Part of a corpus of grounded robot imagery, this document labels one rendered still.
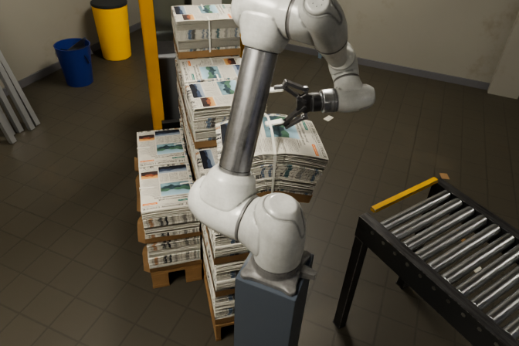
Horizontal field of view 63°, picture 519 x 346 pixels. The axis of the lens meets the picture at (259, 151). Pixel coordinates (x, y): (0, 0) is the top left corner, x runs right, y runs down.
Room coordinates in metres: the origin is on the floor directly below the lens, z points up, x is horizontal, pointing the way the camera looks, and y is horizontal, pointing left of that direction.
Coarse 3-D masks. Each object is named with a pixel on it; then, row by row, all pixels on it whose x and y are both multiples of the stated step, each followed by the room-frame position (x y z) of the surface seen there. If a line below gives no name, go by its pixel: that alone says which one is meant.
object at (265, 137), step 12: (264, 120) 1.48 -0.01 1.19; (264, 132) 1.39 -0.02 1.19; (276, 132) 1.40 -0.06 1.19; (264, 144) 1.31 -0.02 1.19; (276, 144) 1.32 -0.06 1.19; (264, 156) 1.26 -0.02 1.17; (276, 156) 1.26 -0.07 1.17; (264, 168) 1.25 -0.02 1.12; (276, 168) 1.26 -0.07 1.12; (276, 180) 1.26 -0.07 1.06
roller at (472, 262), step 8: (496, 240) 1.27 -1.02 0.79; (504, 240) 1.27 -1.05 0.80; (512, 240) 1.28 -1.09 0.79; (488, 248) 1.22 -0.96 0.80; (496, 248) 1.22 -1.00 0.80; (504, 248) 1.24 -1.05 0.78; (472, 256) 1.17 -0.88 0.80; (480, 256) 1.17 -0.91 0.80; (488, 256) 1.18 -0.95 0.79; (464, 264) 1.12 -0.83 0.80; (472, 264) 1.13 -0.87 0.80; (480, 264) 1.15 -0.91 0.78; (448, 272) 1.08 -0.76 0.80; (456, 272) 1.08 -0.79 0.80; (464, 272) 1.09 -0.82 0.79; (448, 280) 1.04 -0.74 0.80; (456, 280) 1.06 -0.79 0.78
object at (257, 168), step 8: (216, 128) 1.46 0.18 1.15; (224, 128) 1.45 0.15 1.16; (216, 136) 1.41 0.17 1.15; (224, 136) 1.40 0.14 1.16; (256, 144) 1.31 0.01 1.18; (256, 152) 1.26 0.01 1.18; (256, 160) 1.25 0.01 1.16; (256, 168) 1.25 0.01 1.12; (256, 176) 1.25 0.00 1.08; (264, 176) 1.25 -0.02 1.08; (256, 184) 1.25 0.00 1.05; (264, 184) 1.25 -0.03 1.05; (256, 192) 1.25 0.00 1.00
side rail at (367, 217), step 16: (368, 224) 1.32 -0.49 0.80; (368, 240) 1.30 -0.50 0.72; (384, 240) 1.24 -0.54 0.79; (384, 256) 1.22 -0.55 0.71; (400, 256) 1.16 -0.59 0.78; (416, 256) 1.15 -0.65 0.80; (400, 272) 1.14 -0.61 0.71; (416, 272) 1.09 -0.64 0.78; (432, 272) 1.08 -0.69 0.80; (416, 288) 1.07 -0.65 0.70; (432, 288) 1.02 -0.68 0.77; (448, 288) 1.00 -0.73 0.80; (432, 304) 1.00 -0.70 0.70; (448, 304) 0.96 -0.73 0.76; (464, 304) 0.94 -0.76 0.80; (448, 320) 0.94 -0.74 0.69; (464, 320) 0.91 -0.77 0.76; (480, 320) 0.88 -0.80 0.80; (464, 336) 0.88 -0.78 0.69; (480, 336) 0.85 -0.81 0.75; (496, 336) 0.82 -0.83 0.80
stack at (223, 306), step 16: (192, 144) 1.82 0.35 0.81; (192, 160) 1.87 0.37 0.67; (208, 160) 1.67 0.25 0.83; (192, 176) 1.95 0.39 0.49; (208, 240) 1.40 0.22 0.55; (224, 240) 1.23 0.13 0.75; (208, 256) 1.42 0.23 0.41; (224, 256) 1.22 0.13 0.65; (208, 272) 1.40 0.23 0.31; (224, 272) 1.22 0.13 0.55; (208, 288) 1.44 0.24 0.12; (224, 288) 1.22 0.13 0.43; (224, 304) 1.22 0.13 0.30
